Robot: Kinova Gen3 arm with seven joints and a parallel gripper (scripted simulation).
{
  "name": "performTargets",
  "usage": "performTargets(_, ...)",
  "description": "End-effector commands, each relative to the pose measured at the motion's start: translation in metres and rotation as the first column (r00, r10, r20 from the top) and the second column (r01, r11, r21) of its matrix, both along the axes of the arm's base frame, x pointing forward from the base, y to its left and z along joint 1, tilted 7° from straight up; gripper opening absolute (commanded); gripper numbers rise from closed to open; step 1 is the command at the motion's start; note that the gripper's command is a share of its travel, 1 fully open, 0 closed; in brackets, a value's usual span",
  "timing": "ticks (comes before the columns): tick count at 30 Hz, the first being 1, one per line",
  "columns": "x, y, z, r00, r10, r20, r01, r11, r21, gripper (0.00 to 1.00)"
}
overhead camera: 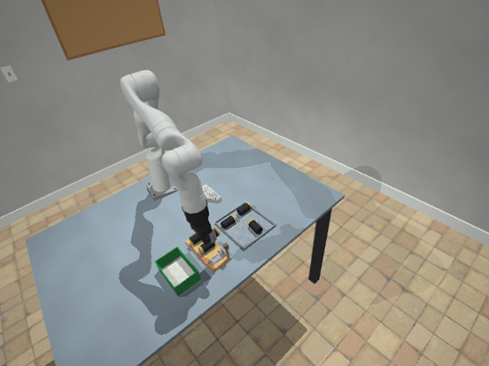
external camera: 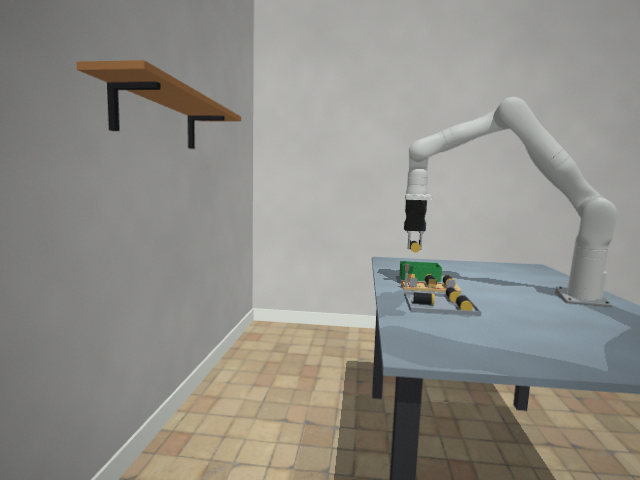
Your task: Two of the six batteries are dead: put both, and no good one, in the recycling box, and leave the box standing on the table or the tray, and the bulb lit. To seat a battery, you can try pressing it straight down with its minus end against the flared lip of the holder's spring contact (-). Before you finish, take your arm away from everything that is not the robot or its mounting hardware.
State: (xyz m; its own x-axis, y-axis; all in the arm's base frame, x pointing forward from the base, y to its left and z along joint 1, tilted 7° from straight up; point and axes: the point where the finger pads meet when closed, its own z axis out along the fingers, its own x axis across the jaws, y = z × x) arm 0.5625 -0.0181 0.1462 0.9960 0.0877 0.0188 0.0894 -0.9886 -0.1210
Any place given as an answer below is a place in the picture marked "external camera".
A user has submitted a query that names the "tan battery holder board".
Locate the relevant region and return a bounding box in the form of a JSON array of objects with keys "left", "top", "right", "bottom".
[{"left": 401, "top": 264, "right": 462, "bottom": 293}]

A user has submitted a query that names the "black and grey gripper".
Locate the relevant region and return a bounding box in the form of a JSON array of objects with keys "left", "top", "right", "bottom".
[{"left": 404, "top": 185, "right": 432, "bottom": 250}]

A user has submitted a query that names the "green open box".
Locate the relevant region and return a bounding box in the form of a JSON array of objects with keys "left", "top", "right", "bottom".
[{"left": 399, "top": 261, "right": 442, "bottom": 283}]

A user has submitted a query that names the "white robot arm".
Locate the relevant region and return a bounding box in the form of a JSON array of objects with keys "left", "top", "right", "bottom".
[{"left": 407, "top": 97, "right": 617, "bottom": 301}]

